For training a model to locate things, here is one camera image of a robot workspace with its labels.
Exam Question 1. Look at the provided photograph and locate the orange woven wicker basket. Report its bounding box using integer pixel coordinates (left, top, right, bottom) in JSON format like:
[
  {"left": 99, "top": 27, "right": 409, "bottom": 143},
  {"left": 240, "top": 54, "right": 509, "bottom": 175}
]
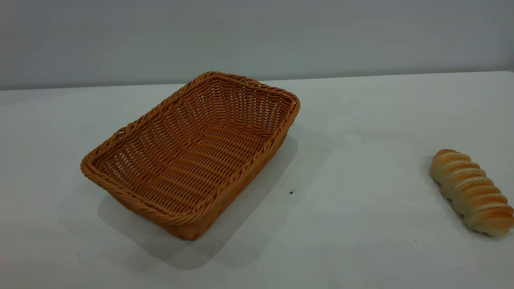
[{"left": 80, "top": 71, "right": 301, "bottom": 241}]

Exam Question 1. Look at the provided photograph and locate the ridged spiral bread loaf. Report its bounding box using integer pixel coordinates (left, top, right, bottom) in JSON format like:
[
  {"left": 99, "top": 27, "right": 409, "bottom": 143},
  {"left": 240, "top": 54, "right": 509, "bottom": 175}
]
[{"left": 430, "top": 149, "right": 514, "bottom": 237}]

